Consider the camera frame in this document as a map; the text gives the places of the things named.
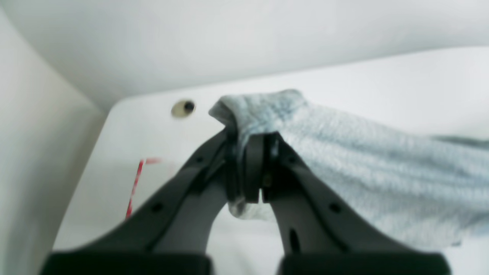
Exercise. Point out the image-right left gripper left finger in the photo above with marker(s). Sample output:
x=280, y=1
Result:
x=168, y=234

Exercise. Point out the image-right left gripper right finger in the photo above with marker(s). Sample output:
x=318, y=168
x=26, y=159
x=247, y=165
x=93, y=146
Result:
x=321, y=234

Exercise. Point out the grey t-shirt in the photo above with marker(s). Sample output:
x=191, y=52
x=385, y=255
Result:
x=429, y=192

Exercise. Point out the red tape rectangle marking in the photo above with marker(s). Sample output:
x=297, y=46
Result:
x=141, y=164

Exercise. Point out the right table grommet hole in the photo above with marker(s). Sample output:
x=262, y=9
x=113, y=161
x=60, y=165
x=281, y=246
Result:
x=183, y=109

